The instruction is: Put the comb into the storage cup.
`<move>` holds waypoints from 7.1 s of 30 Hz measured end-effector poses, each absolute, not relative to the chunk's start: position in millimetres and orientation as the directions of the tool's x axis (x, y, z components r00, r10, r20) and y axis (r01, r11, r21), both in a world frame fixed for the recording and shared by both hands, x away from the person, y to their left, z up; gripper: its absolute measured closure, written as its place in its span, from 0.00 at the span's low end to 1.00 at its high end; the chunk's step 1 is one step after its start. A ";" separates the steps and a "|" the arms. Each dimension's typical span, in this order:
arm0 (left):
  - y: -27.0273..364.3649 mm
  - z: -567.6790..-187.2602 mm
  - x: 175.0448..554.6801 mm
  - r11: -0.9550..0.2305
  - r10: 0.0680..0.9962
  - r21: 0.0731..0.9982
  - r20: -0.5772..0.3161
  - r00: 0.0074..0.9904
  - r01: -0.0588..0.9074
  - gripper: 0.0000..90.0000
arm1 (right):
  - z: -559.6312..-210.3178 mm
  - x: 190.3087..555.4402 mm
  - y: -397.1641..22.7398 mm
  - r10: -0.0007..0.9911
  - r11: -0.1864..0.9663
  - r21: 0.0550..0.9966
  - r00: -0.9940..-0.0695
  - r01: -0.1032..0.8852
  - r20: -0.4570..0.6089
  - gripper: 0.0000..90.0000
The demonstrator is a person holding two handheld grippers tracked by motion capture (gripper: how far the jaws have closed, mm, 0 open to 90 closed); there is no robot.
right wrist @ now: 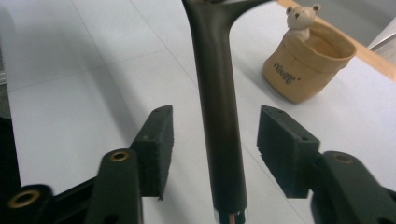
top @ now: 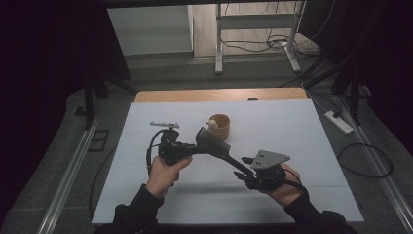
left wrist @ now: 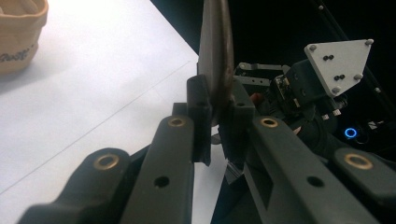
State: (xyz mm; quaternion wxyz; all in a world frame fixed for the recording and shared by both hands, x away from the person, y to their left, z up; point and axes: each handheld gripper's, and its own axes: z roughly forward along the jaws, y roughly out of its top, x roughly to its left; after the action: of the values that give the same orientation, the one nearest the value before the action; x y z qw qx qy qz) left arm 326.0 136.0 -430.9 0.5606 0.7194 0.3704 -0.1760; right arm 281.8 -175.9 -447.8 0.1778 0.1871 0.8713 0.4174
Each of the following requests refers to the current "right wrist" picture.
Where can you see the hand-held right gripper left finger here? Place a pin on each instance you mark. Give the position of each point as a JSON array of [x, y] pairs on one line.
[[155, 149]]

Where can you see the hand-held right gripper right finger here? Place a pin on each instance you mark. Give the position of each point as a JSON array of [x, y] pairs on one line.
[[286, 155]]

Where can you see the tan bear pen holder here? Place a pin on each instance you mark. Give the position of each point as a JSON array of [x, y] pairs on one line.
[[299, 74]]

